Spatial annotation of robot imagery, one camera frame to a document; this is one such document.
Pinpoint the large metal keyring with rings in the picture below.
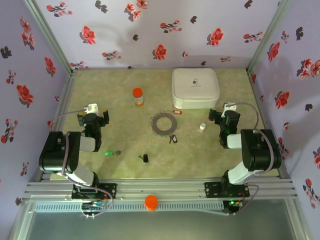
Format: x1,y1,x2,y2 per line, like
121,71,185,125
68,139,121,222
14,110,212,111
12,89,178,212
149,111,180,138

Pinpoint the green tag key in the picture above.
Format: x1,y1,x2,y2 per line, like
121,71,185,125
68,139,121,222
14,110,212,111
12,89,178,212
104,149,126,157

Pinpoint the white medicine bag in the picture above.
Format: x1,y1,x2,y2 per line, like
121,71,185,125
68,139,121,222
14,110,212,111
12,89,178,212
171,67,221,110

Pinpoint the orange capped supplement bottle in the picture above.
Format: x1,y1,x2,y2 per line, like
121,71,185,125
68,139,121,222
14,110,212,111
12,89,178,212
132,87,145,108

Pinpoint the orange round cap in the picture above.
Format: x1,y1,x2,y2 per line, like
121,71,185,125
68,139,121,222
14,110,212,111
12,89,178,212
144,194,159,213

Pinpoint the grey metal panel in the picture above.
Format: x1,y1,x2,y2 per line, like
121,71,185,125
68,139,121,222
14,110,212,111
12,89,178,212
9,199,311,240

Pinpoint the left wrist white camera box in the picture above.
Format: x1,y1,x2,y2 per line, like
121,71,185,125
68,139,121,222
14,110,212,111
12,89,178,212
83,103,100,115

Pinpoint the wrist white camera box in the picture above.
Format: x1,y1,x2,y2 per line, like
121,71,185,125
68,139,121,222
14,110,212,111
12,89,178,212
83,103,100,115
222,102,237,118

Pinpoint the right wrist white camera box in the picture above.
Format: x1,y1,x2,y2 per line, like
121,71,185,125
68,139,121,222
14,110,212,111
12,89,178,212
222,102,237,118

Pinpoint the left arm grey cable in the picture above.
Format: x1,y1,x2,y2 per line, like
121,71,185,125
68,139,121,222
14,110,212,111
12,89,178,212
48,107,114,219

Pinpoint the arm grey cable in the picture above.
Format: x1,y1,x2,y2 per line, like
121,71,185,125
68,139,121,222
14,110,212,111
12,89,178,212
226,101,278,216
48,107,114,219

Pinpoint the aluminium side rail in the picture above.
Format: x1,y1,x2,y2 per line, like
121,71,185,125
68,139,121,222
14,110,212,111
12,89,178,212
246,69,293,180
39,69,79,177

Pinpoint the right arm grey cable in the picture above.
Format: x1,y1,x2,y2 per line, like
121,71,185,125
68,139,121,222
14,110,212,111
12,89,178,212
226,101,278,216

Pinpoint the grey slotted cable duct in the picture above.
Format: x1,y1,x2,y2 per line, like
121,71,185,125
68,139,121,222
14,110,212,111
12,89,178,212
33,201,225,213

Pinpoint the aluminium corner post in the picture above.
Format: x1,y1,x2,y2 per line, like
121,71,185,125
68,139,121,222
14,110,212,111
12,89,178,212
246,0,293,76
23,0,79,76

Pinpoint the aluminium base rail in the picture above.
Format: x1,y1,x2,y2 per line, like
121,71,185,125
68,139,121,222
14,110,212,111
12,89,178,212
23,176,300,202

